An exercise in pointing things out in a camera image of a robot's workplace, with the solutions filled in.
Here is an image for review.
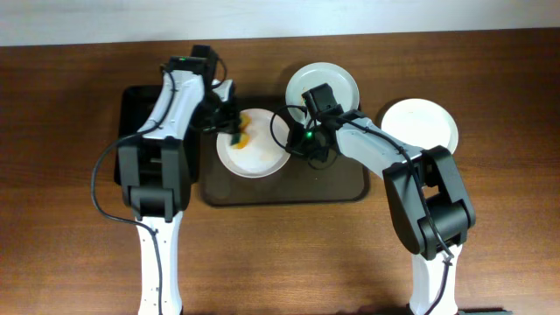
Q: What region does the white plate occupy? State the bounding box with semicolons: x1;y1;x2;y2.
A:
216;108;291;179
381;98;459;153

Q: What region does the black plastic tray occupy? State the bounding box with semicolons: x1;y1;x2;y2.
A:
118;85;200;184

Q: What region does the green and yellow sponge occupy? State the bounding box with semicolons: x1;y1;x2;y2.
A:
230;114;251;150

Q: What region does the brown plastic serving tray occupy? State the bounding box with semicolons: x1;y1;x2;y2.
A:
199;94;371;207

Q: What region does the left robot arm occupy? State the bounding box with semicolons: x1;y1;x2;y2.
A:
115;45;242;314

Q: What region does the pale blue plate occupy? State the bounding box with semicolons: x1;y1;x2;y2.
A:
285;62;360;112

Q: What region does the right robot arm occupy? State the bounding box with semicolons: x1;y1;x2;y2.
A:
283;83;476;314

